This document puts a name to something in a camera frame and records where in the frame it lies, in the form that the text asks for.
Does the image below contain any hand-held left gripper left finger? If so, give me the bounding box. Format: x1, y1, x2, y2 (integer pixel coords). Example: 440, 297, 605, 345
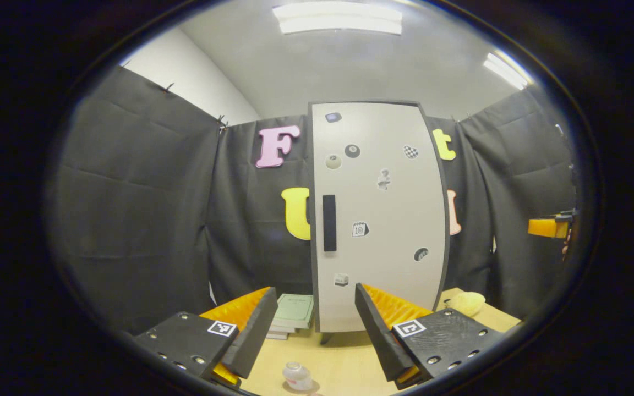
133, 286, 279, 387

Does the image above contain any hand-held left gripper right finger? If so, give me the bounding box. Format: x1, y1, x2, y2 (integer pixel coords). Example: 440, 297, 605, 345
354, 283, 505, 390

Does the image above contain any dark grey cabinet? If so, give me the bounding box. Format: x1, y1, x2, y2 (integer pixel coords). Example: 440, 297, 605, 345
307, 99, 452, 346

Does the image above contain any clear plastic bottle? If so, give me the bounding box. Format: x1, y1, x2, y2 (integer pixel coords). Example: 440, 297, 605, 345
282, 361, 314, 392

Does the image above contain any light grey cabinet door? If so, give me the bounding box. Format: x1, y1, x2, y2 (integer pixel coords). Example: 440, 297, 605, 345
309, 102, 450, 333

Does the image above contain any green book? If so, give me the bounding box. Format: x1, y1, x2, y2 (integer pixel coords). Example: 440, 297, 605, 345
272, 293, 315, 329

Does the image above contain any pale yellow lumpy object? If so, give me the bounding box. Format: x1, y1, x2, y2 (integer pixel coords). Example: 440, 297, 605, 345
444, 291, 487, 318

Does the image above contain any narrow ceiling light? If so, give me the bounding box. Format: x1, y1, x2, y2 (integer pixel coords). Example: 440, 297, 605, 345
482, 51, 532, 90

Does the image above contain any black backdrop cloth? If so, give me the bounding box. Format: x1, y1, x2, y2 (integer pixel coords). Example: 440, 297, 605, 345
47, 66, 579, 336

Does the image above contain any large ceiling light panel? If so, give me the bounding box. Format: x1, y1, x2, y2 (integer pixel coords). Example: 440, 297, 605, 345
272, 1, 404, 36

